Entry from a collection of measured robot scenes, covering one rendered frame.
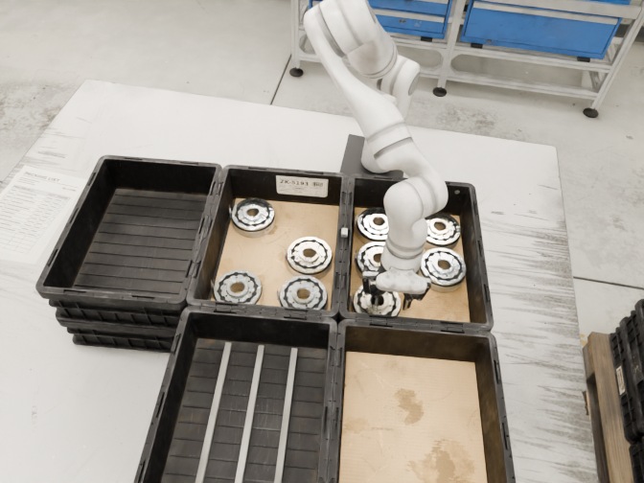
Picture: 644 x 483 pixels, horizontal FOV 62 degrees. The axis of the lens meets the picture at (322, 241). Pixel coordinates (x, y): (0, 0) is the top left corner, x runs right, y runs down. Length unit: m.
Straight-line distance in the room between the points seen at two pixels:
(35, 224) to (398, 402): 1.07
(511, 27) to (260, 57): 1.42
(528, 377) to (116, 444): 0.90
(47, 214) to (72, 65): 2.01
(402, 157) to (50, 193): 1.12
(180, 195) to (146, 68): 2.07
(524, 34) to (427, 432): 2.35
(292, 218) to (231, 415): 0.50
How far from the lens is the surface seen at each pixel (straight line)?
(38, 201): 1.70
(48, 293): 1.18
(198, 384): 1.11
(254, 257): 1.26
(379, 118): 0.89
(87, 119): 1.93
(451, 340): 1.08
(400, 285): 0.98
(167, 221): 1.36
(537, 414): 1.31
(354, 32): 0.92
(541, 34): 3.08
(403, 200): 0.86
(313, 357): 1.12
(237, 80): 3.24
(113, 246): 1.35
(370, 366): 1.11
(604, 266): 2.60
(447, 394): 1.12
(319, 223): 1.32
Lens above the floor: 1.83
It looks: 51 degrees down
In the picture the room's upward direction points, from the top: 3 degrees clockwise
